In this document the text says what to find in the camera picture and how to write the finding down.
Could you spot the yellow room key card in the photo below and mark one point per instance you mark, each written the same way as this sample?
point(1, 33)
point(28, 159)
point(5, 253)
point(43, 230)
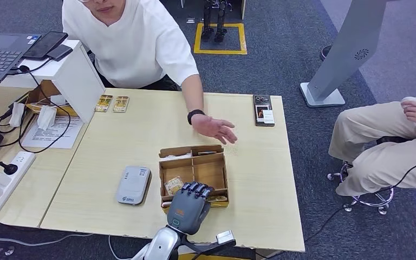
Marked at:
point(218, 198)

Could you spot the white desk riser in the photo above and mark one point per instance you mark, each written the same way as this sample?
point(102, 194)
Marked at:
point(75, 82)

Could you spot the black plug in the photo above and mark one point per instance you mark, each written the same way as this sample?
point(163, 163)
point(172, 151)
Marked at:
point(8, 168)

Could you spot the grey kiosk stand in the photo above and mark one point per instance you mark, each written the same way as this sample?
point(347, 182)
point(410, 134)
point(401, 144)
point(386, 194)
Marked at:
point(351, 46)

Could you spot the white card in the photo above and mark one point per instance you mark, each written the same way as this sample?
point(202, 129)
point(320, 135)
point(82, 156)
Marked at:
point(166, 204)

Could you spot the chrome stool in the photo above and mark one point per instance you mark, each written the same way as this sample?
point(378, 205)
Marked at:
point(389, 139)

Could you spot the pale wooden desk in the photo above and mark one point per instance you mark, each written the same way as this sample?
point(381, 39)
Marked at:
point(258, 179)
point(28, 201)

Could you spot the black wristwatch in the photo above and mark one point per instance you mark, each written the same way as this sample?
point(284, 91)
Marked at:
point(194, 114)

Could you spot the brown smartphone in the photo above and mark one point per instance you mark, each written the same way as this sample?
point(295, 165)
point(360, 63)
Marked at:
point(263, 111)

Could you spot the grey card reader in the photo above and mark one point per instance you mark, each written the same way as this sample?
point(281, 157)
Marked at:
point(133, 184)

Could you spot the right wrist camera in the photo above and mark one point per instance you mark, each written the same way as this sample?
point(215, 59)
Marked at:
point(225, 237)

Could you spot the silver floor socket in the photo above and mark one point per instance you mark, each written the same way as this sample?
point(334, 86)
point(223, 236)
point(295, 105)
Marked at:
point(186, 84)

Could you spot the hotel key card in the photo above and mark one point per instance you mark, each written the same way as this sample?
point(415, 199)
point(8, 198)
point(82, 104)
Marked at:
point(173, 186)

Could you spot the brown cardboard box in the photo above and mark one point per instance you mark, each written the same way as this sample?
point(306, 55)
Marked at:
point(44, 89)

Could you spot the humanoid robot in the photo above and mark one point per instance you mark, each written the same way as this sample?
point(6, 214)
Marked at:
point(220, 35)

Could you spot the black right camera bracket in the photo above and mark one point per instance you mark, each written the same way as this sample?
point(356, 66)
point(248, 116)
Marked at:
point(204, 247)

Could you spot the black smartphone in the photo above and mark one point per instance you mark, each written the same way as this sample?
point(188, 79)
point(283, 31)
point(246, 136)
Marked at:
point(44, 45)

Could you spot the white power strip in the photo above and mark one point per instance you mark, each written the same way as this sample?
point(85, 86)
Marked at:
point(23, 161)

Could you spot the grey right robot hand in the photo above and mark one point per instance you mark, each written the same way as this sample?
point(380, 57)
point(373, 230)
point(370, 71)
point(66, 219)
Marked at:
point(188, 211)

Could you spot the yellow floor tape square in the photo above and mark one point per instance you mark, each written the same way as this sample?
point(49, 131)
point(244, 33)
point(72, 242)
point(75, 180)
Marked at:
point(219, 52)

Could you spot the cardboard organizer box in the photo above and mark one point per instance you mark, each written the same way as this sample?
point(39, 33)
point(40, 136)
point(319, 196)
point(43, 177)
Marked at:
point(209, 172)

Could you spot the white paper slips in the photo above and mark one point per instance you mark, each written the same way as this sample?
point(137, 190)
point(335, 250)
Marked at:
point(177, 156)

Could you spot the white folded mask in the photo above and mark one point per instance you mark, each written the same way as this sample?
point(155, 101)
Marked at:
point(16, 114)
point(45, 117)

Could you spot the person's left hand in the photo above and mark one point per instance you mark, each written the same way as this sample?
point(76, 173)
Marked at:
point(211, 127)

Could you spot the small floor plate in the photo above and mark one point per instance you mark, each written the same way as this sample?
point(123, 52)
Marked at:
point(190, 20)

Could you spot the black round base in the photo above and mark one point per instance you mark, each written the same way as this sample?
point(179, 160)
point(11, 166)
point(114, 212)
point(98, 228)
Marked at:
point(323, 52)

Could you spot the person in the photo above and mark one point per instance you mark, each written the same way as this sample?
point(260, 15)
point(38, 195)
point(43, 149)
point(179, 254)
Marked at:
point(132, 46)
point(373, 122)

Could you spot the printed paper sheet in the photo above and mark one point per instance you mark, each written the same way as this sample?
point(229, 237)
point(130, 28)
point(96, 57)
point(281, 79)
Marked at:
point(41, 138)

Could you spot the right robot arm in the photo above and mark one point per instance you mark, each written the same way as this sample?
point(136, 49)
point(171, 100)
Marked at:
point(163, 242)

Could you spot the yellow card stack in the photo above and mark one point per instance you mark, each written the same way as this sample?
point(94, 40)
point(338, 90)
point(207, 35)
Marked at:
point(120, 104)
point(103, 103)

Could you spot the person's left forearm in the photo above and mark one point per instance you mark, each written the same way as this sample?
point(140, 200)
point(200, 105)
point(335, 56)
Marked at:
point(193, 95)

